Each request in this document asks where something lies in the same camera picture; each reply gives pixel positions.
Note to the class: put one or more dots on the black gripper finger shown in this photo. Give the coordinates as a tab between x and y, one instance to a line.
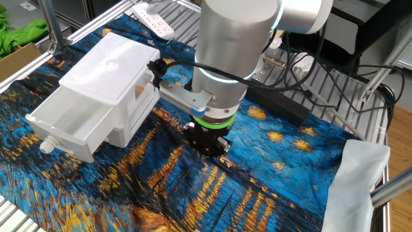
225	146
188	130

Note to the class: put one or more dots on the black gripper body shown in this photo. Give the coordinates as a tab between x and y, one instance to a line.
206	138

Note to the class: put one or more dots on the white drawer with knob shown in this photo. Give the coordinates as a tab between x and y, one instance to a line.
74	122

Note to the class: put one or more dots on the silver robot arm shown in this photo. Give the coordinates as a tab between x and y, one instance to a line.
231	38

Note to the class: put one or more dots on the white plastic drawer cabinet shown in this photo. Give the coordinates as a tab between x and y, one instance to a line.
109	64

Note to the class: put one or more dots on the starry night painted tablecloth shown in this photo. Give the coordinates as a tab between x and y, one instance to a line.
193	193

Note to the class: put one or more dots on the black foam block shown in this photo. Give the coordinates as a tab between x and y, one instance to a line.
283	106

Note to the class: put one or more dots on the white power strip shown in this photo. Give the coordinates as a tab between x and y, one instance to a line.
154	24

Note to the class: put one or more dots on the white crumpled wrap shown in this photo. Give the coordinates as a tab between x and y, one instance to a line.
305	62
276	43

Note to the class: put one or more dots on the white power plug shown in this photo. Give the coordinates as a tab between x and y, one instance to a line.
153	9

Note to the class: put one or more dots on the open cardboard box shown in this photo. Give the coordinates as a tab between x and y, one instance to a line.
16	62

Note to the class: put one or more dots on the green cloth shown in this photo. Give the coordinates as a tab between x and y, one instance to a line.
22	35

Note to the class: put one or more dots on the black office chair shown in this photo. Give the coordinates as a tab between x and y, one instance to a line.
380	29

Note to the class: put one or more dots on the white card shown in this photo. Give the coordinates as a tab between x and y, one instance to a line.
28	6

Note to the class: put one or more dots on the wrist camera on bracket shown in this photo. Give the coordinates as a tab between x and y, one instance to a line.
180	96

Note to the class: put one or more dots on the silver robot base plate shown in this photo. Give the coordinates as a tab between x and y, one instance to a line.
267	72

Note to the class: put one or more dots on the aluminium frame strut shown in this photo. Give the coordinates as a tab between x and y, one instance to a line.
384	69
392	188

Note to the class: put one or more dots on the aluminium frame post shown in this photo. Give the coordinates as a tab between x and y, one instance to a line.
53	22

